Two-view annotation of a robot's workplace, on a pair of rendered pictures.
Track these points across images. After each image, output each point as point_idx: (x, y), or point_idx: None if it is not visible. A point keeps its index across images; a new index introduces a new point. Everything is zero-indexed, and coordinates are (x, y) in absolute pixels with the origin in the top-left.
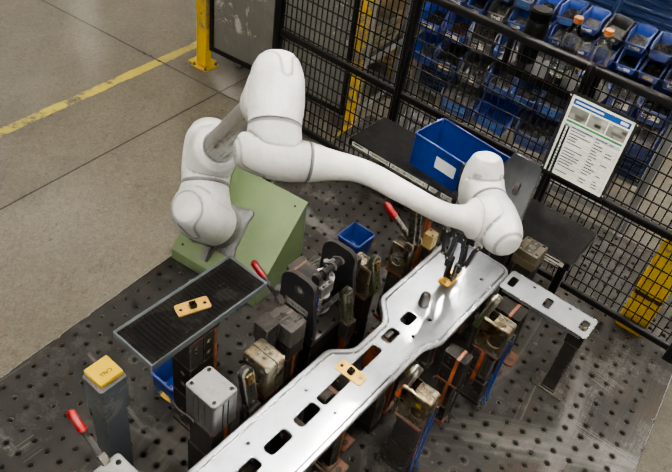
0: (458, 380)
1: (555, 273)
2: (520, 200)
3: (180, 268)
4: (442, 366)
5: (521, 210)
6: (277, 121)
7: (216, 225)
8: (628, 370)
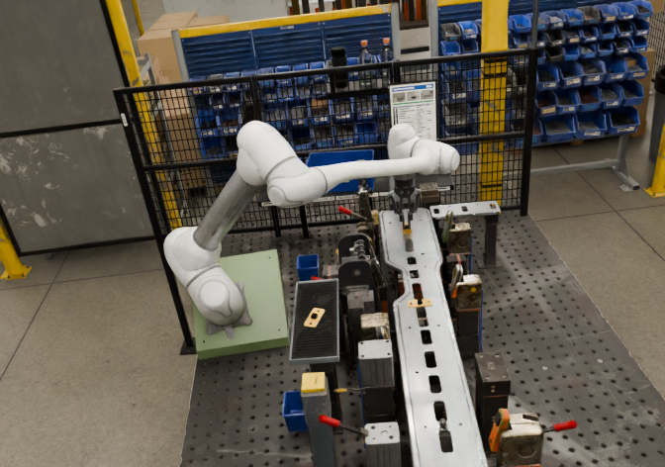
0: (465, 275)
1: None
2: None
3: (213, 360)
4: (450, 274)
5: None
6: (290, 160)
7: (238, 296)
8: (514, 232)
